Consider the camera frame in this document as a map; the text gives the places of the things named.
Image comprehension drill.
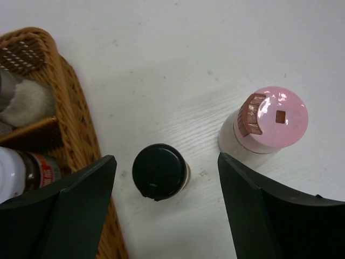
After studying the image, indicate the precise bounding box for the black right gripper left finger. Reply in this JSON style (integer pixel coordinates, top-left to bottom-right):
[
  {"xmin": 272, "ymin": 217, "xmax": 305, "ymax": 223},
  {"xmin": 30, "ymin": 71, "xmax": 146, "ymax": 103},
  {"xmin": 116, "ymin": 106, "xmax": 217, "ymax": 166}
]
[{"xmin": 1, "ymin": 155, "xmax": 117, "ymax": 258}]

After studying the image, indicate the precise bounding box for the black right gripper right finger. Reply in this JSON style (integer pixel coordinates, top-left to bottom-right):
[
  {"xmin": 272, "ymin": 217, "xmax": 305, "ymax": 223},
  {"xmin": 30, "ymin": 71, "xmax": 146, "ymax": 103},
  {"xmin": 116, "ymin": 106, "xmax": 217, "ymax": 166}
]
[{"xmin": 218, "ymin": 153, "xmax": 344, "ymax": 258}]

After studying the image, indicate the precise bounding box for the red label white lid jar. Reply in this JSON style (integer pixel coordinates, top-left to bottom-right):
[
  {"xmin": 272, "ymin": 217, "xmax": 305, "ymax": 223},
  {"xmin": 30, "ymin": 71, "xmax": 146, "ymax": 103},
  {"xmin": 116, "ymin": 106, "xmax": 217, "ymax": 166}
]
[{"xmin": 1, "ymin": 147, "xmax": 62, "ymax": 203}]

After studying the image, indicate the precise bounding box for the small black cap bottle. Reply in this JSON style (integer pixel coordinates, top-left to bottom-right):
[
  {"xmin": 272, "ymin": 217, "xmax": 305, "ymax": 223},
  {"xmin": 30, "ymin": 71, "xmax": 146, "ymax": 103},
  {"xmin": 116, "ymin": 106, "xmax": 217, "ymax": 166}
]
[{"xmin": 132, "ymin": 144, "xmax": 191, "ymax": 202}]

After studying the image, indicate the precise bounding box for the silver lid spice jar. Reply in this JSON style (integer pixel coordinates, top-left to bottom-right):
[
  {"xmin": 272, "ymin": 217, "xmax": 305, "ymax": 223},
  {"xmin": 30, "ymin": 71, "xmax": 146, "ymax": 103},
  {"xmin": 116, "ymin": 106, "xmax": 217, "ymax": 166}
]
[{"xmin": 1, "ymin": 69, "xmax": 56, "ymax": 135}]

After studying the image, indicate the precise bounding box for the brown wicker divided tray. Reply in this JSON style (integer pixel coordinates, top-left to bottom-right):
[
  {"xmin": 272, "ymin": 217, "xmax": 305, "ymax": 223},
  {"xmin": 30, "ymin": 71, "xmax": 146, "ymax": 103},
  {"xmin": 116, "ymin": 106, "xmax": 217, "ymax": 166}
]
[{"xmin": 1, "ymin": 27, "xmax": 128, "ymax": 258}]

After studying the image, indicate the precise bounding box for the pink lid spice shaker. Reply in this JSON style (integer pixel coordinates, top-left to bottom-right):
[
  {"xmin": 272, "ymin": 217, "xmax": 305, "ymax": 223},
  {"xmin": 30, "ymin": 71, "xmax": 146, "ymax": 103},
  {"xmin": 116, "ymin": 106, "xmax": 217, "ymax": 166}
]
[{"xmin": 217, "ymin": 86, "xmax": 309, "ymax": 155}]

